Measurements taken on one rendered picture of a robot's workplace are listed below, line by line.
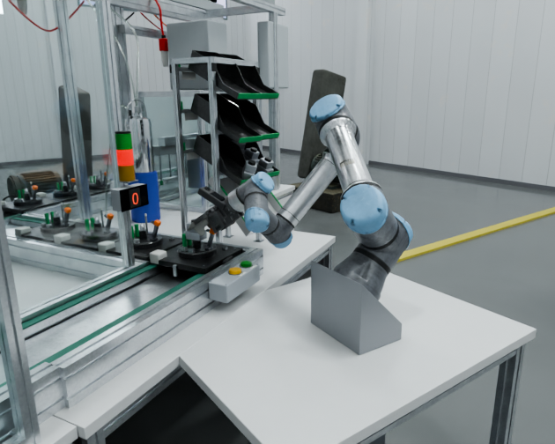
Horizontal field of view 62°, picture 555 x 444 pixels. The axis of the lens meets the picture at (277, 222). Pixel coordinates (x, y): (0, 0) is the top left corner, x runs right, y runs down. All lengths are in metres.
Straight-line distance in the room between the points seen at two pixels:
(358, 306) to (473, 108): 8.15
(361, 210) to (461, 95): 8.24
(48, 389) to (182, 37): 2.26
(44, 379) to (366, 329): 0.76
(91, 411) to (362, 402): 0.60
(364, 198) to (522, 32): 7.83
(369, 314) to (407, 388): 0.20
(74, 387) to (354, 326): 0.68
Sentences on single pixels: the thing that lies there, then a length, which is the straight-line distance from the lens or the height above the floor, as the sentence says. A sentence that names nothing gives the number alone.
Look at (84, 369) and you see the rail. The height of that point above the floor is 0.93.
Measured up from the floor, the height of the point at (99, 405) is 0.86.
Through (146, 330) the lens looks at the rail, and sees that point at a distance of 1.30.
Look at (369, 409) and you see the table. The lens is 1.11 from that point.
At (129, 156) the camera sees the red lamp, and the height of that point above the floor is 1.34.
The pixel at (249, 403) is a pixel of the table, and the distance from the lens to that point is 1.11.
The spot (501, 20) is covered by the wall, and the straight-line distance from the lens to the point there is 9.11.
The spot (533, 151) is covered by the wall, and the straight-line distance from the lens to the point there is 8.72.
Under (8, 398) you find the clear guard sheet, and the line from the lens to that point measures 1.05.
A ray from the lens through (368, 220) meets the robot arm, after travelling 1.17.
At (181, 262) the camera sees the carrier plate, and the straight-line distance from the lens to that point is 1.63.
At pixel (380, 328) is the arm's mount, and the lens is 1.30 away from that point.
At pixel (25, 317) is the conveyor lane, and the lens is 1.43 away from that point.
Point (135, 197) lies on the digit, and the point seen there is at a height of 1.20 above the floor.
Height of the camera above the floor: 1.52
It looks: 15 degrees down
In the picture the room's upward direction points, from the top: 1 degrees counter-clockwise
